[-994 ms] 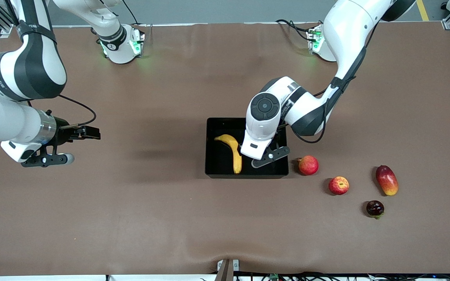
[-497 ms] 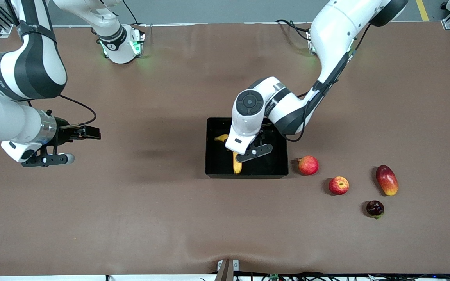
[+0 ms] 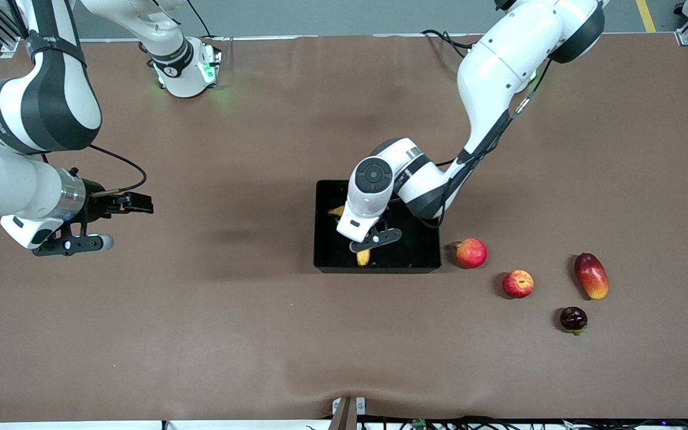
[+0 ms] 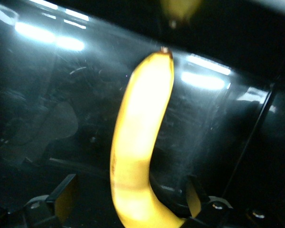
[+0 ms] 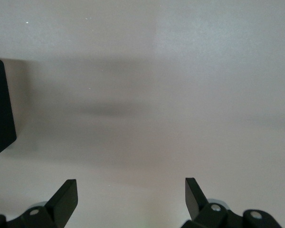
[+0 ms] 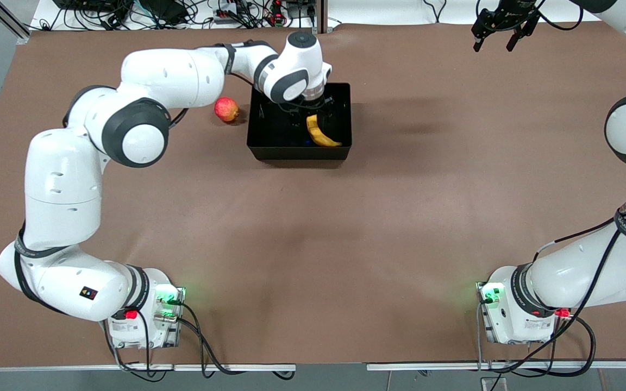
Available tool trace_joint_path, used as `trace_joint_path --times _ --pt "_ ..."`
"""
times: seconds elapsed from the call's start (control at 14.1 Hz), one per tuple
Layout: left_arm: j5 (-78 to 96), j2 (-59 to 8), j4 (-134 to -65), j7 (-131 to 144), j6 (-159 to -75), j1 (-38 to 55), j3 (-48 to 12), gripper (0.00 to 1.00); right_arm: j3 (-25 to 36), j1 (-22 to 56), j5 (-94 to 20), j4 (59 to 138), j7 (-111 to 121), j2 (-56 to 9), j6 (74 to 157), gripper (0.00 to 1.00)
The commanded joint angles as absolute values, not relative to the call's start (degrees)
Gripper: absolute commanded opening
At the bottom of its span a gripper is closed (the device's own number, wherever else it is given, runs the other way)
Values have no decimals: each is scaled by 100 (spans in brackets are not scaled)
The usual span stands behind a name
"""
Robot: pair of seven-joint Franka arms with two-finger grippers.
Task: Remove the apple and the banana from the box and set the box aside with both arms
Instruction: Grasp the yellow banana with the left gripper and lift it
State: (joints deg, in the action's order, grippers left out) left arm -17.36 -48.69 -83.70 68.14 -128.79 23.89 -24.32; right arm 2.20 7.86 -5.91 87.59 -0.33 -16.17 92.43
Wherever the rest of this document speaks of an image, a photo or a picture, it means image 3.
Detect metal table clamp bracket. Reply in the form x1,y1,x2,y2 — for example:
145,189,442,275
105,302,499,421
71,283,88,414
331,396,367,430

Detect pinkish red round fruit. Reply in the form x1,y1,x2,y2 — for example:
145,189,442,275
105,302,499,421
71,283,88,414
454,238,489,269

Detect red yellow mango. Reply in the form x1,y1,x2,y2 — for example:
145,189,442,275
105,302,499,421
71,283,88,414
574,253,610,300

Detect yellow banana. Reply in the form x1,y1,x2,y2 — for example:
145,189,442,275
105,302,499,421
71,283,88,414
327,205,371,267

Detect black right arm base cable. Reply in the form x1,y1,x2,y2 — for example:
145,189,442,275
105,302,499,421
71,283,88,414
188,0,235,42

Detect black left arm base cables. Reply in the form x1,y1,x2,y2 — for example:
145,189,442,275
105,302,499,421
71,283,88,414
421,29,477,60

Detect black rectangular plastic box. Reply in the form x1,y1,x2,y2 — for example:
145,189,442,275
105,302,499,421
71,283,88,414
313,180,443,274

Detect red apple with stem dimple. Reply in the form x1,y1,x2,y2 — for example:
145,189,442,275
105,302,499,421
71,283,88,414
502,269,535,299

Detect brown table mat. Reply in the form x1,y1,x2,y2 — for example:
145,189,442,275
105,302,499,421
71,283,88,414
0,33,688,422

